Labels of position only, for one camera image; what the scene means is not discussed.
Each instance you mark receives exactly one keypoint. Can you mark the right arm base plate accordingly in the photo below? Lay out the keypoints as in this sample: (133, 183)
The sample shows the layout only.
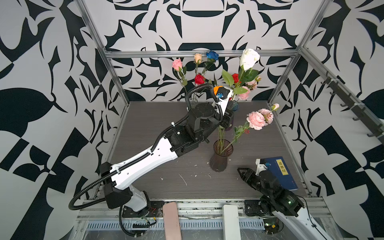
(256, 208)

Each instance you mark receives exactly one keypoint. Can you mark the pink pad on rail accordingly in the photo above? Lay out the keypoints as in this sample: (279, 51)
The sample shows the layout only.
(171, 221)

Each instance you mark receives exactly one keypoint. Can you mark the white rose stem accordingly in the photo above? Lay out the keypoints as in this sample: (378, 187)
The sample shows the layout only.
(246, 72)

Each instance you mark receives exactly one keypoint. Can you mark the orange rose stem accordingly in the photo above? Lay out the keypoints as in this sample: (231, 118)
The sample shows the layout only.
(221, 133)

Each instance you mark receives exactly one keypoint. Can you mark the red rose stem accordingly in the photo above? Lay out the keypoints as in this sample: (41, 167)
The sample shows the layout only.
(200, 80)
(236, 78)

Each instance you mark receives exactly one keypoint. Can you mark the blue rose stem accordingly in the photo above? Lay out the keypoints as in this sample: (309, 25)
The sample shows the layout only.
(212, 57)

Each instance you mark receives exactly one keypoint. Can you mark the blue purple glass vase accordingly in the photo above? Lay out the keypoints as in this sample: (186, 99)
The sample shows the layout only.
(233, 106)

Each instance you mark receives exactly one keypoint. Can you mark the dark pink glass vase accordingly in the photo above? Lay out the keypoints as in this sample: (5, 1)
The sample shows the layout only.
(220, 156)

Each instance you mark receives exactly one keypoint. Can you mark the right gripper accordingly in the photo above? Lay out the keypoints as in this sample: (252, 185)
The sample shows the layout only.
(250, 173)

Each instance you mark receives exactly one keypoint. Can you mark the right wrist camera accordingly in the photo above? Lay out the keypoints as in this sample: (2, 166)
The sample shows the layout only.
(260, 167)

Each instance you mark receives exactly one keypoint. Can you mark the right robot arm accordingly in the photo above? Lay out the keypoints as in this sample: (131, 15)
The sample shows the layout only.
(282, 204)

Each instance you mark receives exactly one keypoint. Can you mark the cream peach rose stem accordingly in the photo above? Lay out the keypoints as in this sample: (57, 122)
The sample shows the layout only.
(198, 61)

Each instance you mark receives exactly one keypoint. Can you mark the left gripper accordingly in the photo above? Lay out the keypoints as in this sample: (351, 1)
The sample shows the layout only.
(203, 104)

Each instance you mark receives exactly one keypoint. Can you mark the white pad on rail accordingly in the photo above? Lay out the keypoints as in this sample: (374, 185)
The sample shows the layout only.
(231, 223)

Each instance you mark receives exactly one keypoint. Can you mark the clear glass vase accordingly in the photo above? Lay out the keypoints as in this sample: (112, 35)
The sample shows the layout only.
(193, 100)

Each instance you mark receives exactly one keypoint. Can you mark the small circuit board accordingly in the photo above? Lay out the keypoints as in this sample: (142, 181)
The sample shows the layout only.
(273, 226)

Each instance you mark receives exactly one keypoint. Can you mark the pink rose stem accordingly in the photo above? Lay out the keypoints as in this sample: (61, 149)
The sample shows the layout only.
(180, 72)

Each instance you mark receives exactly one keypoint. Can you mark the blue book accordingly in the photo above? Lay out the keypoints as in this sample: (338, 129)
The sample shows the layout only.
(279, 168)

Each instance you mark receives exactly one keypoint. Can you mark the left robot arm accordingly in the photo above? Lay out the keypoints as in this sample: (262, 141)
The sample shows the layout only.
(172, 143)

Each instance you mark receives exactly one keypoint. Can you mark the pink spray roses bunch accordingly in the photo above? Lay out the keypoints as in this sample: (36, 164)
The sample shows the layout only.
(250, 86)

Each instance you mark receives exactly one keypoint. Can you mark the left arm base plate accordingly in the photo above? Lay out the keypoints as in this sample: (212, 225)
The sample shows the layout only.
(153, 209)

